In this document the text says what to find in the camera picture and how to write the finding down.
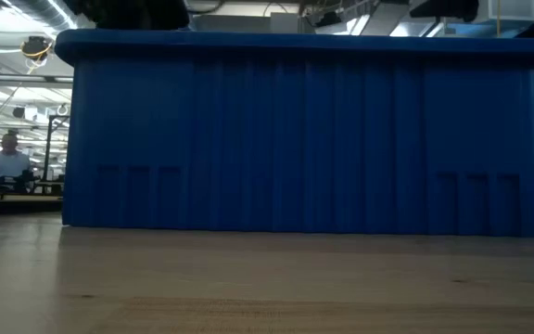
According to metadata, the person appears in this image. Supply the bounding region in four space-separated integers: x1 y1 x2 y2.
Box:
0 133 32 183

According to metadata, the large blue plastic bin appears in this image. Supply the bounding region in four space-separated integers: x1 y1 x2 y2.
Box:
54 28 534 238

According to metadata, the grey ceiling box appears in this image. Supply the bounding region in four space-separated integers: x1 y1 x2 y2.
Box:
269 12 303 34

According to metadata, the yellow cable reel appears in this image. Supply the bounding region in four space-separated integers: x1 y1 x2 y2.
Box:
19 35 54 61

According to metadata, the silver ceiling air duct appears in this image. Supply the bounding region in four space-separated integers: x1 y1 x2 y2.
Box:
2 0 81 30

